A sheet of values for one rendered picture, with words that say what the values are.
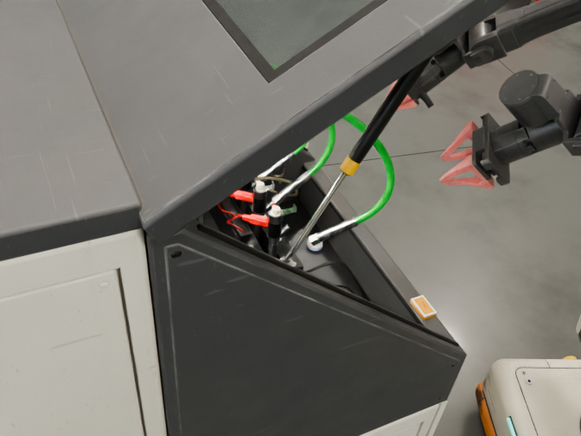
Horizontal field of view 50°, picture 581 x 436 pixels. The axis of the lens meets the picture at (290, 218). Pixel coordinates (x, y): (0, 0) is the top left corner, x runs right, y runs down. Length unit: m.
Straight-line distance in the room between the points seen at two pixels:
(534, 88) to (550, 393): 1.40
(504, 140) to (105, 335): 0.62
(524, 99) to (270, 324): 0.45
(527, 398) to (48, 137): 1.71
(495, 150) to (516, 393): 1.25
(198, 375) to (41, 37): 0.51
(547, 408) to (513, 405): 0.10
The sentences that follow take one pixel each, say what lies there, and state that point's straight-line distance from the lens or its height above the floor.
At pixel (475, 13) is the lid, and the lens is 0.66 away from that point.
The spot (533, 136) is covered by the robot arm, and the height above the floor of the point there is 1.43.
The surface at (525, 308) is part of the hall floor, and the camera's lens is 2.76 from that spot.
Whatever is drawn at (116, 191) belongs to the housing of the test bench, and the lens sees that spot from 0.64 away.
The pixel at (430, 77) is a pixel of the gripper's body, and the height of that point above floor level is 1.30.
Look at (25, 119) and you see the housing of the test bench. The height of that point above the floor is 1.50.
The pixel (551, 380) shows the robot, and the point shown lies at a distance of 2.19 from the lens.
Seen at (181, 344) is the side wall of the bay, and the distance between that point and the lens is 0.81.
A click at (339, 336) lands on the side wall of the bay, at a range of 0.95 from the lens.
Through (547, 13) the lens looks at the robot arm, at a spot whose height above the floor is 1.47.
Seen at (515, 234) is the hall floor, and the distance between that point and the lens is 3.08.
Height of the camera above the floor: 1.90
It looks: 42 degrees down
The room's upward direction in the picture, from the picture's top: 6 degrees clockwise
